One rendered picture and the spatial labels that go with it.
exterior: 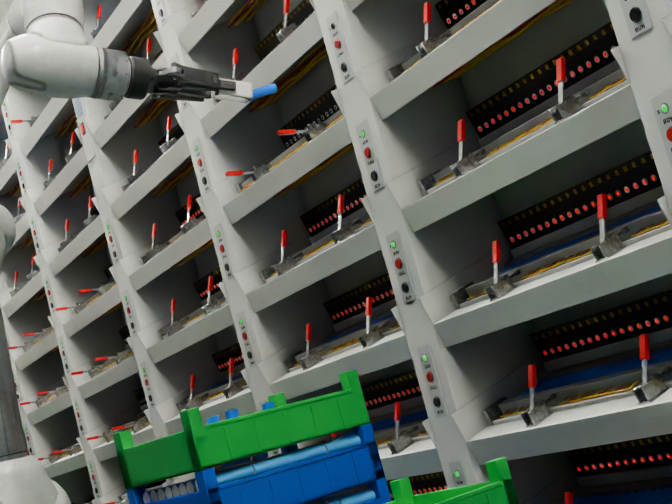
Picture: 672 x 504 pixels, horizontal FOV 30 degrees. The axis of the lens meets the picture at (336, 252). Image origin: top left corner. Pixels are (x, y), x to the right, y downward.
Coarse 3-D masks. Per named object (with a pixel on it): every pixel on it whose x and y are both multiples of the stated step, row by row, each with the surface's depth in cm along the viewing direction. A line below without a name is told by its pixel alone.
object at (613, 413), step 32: (576, 320) 203; (608, 320) 197; (640, 320) 191; (544, 352) 213; (576, 352) 207; (608, 352) 200; (640, 352) 172; (512, 384) 214; (544, 384) 208; (576, 384) 192; (608, 384) 184; (640, 384) 171; (480, 416) 210; (512, 416) 204; (544, 416) 193; (576, 416) 183; (608, 416) 175; (640, 416) 170; (480, 448) 205; (512, 448) 198; (544, 448) 191; (576, 448) 184
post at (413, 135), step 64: (320, 0) 224; (384, 0) 222; (384, 128) 215; (448, 128) 221; (384, 192) 216; (384, 256) 220; (448, 256) 215; (512, 256) 221; (448, 384) 209; (448, 448) 212
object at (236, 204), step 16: (336, 96) 224; (336, 128) 227; (320, 144) 234; (336, 144) 230; (352, 144) 248; (288, 160) 245; (304, 160) 241; (320, 160) 236; (240, 176) 280; (272, 176) 253; (288, 176) 248; (304, 176) 267; (224, 192) 277; (240, 192) 277; (256, 192) 261; (272, 192) 256; (224, 208) 275; (240, 208) 270
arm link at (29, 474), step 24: (0, 216) 260; (0, 240) 259; (0, 264) 259; (0, 312) 258; (0, 336) 256; (0, 360) 255; (0, 384) 253; (0, 408) 253; (0, 432) 252; (0, 456) 251; (24, 456) 255; (0, 480) 248; (24, 480) 250; (48, 480) 256
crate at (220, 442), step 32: (352, 384) 181; (192, 416) 162; (256, 416) 169; (288, 416) 172; (320, 416) 175; (352, 416) 179; (128, 448) 174; (160, 448) 168; (192, 448) 162; (224, 448) 164; (256, 448) 167; (128, 480) 175; (160, 480) 169
